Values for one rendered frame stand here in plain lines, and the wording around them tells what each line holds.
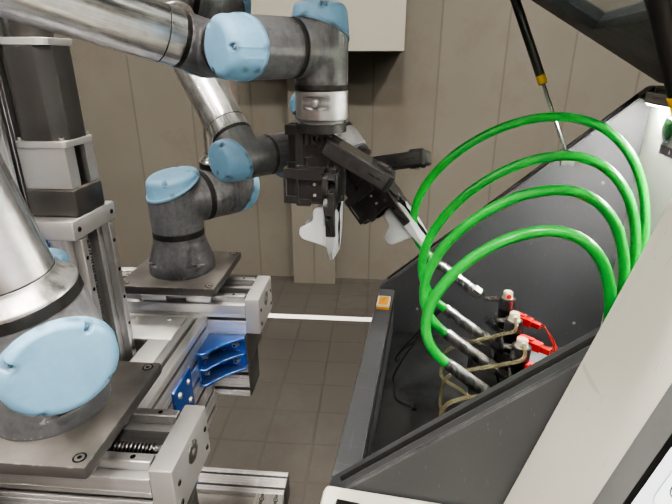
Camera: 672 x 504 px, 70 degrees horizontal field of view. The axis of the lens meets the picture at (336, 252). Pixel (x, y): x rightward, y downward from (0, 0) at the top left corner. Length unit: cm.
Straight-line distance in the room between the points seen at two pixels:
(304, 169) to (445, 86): 262
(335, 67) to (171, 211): 56
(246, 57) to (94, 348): 36
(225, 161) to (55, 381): 45
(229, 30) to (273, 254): 304
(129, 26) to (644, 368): 65
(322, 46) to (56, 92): 44
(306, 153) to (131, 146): 303
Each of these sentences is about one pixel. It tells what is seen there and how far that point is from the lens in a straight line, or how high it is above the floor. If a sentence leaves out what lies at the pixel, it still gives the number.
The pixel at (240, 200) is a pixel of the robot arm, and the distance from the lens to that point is 119.
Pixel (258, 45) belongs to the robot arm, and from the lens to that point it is 62.
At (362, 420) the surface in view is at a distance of 84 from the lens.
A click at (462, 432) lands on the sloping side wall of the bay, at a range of 62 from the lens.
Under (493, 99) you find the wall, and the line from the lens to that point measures 334.
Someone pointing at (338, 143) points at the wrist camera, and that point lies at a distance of 70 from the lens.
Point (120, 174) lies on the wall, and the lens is 379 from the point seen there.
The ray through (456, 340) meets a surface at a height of 111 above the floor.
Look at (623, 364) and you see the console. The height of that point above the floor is 125.
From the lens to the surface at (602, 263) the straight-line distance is 65.
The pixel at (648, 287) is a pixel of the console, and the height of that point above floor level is 131.
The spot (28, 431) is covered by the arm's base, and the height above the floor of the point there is 105.
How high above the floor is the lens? 150
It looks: 22 degrees down
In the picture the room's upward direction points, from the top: straight up
